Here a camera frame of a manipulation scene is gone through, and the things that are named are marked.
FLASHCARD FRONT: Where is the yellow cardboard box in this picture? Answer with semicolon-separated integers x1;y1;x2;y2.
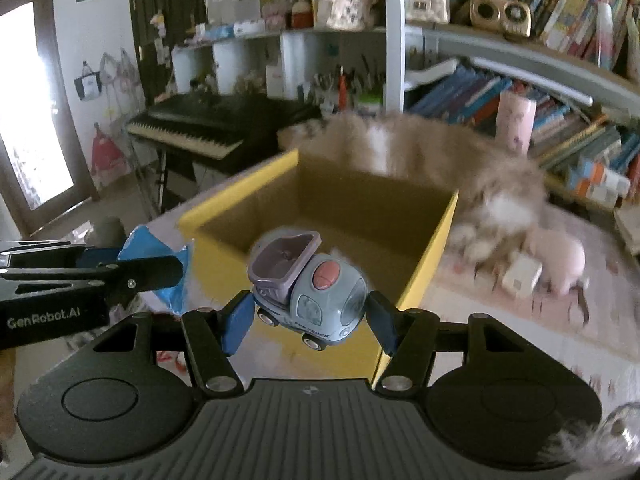
177;147;460;391

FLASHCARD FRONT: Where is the row of colourful books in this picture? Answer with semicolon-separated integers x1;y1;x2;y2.
442;0;640;76

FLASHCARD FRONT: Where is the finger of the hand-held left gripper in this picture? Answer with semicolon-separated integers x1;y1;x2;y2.
0;240;125;273
0;256;184;307

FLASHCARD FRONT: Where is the dark wooden cabinet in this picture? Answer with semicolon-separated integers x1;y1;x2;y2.
127;0;207;107

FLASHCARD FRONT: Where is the hanging tote bag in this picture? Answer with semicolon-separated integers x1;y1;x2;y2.
100;49;144;107
74;60;104;102

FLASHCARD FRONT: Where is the tan and white cat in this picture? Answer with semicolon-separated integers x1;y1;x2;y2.
277;112;551;266

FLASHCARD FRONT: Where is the blue and white box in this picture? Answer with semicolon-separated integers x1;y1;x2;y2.
190;19;267;42

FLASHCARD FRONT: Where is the orange and white small box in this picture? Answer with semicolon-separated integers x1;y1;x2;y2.
580;157;633;197
567;172;621;207

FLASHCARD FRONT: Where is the pink pig plush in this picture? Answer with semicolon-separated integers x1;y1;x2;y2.
525;227;587;296

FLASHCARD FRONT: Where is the black piano keyboard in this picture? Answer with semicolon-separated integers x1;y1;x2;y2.
126;94;323;162

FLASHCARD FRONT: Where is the grey toy truck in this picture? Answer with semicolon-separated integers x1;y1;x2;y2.
247;231;371;353

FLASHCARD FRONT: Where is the blue plastic wrapper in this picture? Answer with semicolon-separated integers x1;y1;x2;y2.
119;225;194;317

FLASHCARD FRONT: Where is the white bookshelf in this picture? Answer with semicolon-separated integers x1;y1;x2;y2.
382;0;640;211

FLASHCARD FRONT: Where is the pink hanging garment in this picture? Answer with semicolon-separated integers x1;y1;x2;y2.
90;125;132;192

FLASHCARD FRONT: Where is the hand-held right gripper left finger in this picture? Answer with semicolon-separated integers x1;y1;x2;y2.
92;291;257;394

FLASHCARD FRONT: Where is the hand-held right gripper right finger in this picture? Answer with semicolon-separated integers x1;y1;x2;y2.
367;290;546;394

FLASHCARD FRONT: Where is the black keyboard stand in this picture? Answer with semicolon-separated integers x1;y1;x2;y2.
127;135;201;222

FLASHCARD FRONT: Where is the glass door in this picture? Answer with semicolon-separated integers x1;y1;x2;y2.
0;0;99;239

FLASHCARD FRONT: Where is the gold speaker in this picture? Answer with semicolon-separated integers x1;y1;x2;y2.
470;0;532;39

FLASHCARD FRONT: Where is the white side shelf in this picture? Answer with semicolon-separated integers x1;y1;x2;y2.
170;25;401;117

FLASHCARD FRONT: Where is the row of blue books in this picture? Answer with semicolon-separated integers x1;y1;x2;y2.
407;57;640;196

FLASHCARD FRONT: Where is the pink printed cup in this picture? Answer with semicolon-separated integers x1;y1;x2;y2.
495;91;537;154

